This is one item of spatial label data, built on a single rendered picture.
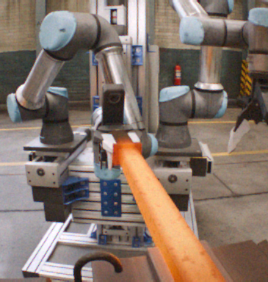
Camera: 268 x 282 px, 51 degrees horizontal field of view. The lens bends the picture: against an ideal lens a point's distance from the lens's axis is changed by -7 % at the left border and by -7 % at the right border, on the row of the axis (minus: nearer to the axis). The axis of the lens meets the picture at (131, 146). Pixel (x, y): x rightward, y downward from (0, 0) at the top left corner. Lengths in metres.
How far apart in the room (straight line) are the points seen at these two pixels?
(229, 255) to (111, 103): 0.42
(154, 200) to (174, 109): 0.84
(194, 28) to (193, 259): 0.61
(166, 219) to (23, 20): 7.32
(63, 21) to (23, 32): 6.63
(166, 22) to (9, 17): 3.80
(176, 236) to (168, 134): 0.91
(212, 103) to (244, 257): 0.93
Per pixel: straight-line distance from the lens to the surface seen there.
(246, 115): 0.72
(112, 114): 0.64
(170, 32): 7.59
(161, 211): 0.30
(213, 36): 0.77
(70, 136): 1.26
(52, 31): 0.87
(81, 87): 7.30
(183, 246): 0.25
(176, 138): 1.15
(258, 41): 0.71
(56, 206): 1.24
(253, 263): 0.28
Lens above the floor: 1.15
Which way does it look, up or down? 17 degrees down
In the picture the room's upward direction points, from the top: straight up
